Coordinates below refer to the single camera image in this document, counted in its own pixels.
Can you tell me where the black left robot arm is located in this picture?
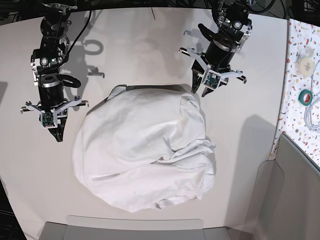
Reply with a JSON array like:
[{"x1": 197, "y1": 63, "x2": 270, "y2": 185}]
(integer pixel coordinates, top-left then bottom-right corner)
[{"x1": 185, "y1": 0, "x2": 252, "y2": 97}]

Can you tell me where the white coiled cable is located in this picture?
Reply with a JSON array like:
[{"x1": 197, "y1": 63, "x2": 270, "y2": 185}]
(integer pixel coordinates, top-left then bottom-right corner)
[{"x1": 303, "y1": 59, "x2": 320, "y2": 131}]

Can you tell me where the clear tape dispenser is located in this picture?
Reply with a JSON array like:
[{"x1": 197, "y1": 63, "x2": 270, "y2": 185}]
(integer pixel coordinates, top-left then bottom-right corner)
[{"x1": 295, "y1": 47, "x2": 315, "y2": 78}]

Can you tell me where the white t-shirt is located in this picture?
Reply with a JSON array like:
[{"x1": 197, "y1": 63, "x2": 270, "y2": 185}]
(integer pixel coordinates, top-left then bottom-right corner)
[{"x1": 72, "y1": 85, "x2": 215, "y2": 213}]

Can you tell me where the terrazzo pattern side surface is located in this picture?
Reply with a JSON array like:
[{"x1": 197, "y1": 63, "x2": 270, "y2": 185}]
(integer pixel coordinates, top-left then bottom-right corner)
[{"x1": 270, "y1": 19, "x2": 320, "y2": 166}]

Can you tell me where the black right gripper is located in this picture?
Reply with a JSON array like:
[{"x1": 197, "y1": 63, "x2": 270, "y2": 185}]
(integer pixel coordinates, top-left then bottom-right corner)
[{"x1": 38, "y1": 83, "x2": 67, "y2": 142}]

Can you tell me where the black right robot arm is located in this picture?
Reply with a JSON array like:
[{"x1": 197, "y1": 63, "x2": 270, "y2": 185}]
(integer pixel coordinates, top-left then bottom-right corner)
[{"x1": 26, "y1": 0, "x2": 82, "y2": 142}]

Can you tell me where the grey chair right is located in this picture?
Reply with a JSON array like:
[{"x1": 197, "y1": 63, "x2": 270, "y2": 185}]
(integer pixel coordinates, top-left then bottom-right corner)
[{"x1": 231, "y1": 133, "x2": 320, "y2": 240}]

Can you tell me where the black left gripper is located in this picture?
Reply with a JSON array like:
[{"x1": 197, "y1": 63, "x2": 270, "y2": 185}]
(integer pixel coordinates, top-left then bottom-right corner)
[{"x1": 191, "y1": 40, "x2": 236, "y2": 97}]

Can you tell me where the green tape roll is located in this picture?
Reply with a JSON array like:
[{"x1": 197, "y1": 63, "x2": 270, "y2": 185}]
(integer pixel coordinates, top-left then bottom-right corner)
[{"x1": 298, "y1": 89, "x2": 313, "y2": 106}]

